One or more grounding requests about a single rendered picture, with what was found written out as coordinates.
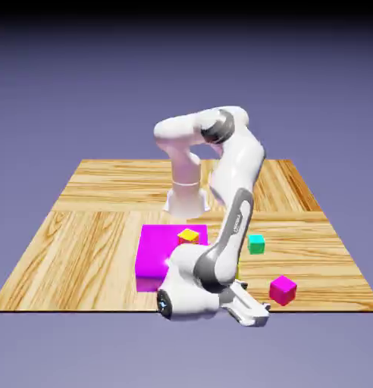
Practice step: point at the small yellow cube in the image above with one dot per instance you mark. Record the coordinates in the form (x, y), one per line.
(189, 235)

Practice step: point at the small teal cube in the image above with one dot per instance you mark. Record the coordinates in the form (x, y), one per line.
(255, 244)

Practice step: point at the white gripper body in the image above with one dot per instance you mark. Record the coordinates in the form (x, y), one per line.
(250, 309)

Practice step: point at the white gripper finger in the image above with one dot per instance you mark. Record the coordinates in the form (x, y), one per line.
(266, 306)
(243, 284)

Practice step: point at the small magenta cube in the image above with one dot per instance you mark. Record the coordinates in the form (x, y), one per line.
(282, 289)

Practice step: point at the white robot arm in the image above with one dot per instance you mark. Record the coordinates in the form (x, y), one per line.
(241, 169)

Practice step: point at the small lime cube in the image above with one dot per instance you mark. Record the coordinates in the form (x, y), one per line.
(237, 271)

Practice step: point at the large magenta box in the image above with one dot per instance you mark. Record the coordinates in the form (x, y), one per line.
(153, 251)

